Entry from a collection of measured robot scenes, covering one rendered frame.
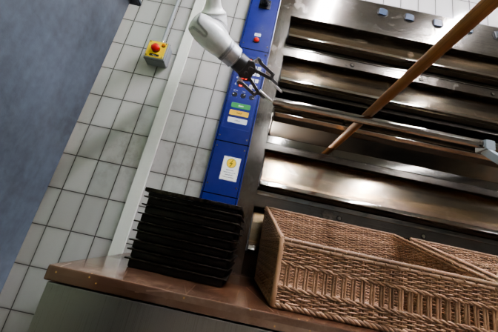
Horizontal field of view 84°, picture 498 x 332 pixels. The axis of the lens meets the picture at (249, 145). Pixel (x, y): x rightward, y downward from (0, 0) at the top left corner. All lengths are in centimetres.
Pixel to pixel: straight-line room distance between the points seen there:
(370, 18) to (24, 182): 171
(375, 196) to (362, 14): 101
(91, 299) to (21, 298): 74
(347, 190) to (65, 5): 117
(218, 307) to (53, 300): 33
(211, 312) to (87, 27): 54
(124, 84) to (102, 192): 52
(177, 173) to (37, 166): 93
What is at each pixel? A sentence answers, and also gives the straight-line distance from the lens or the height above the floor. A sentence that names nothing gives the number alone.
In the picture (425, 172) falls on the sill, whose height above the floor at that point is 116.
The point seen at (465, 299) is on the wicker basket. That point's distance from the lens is 89.
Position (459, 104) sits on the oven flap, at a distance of 176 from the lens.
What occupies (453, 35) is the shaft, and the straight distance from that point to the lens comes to 73.
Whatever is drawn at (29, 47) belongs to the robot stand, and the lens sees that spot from 31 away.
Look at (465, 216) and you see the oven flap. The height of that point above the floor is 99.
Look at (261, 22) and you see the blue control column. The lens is 158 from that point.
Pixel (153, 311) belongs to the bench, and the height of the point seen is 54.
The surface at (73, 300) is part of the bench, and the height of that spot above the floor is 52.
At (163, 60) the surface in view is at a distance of 142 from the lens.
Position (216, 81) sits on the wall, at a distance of 140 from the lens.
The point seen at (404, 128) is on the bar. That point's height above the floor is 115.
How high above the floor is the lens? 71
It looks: 19 degrees up
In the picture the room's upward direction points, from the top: 12 degrees clockwise
